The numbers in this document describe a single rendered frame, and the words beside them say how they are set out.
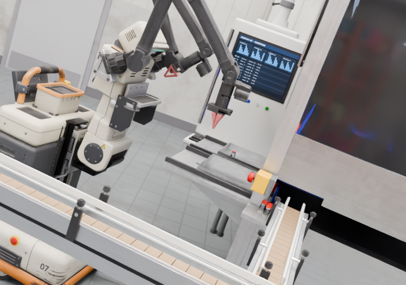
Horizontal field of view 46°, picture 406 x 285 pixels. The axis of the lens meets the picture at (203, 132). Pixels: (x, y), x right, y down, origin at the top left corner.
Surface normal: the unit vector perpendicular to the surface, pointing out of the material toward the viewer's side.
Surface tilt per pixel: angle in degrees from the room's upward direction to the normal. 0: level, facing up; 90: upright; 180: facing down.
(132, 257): 90
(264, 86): 90
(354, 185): 90
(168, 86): 90
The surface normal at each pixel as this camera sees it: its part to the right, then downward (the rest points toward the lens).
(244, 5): -0.06, 0.23
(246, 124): -0.26, 0.15
